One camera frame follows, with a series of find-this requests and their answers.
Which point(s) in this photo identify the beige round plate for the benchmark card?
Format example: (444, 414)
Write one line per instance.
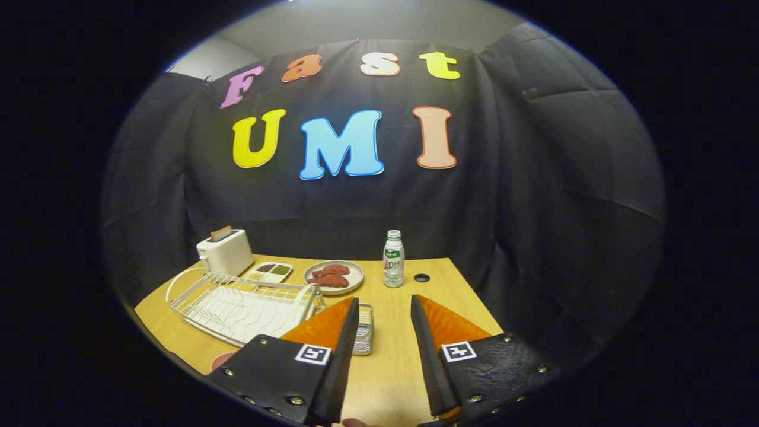
(356, 274)

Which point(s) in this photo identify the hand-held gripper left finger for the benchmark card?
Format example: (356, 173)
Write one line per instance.
(278, 373)

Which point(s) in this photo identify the white drip tray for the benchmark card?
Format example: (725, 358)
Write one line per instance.
(255, 314)

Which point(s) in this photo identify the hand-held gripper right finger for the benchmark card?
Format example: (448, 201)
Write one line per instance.
(498, 370)

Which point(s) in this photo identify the white divided tray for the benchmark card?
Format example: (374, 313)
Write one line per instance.
(276, 280)

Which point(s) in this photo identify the green beans pile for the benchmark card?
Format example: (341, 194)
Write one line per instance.
(280, 270)

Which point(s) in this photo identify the white drink bottle green cap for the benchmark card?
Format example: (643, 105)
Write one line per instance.
(394, 264)

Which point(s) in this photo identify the red meat piece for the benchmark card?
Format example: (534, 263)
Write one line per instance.
(329, 281)
(333, 271)

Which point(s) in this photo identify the white toaster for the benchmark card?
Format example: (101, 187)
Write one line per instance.
(228, 255)

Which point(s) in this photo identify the black backdrop cloth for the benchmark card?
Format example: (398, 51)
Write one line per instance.
(504, 207)

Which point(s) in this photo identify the pink plate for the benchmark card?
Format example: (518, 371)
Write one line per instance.
(222, 360)

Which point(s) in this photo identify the dark brown beans pile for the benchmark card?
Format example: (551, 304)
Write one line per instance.
(265, 268)

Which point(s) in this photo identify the brown toast slice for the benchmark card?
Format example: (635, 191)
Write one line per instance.
(221, 233)

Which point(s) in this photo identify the black round table grommet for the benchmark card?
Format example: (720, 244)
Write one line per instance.
(422, 278)

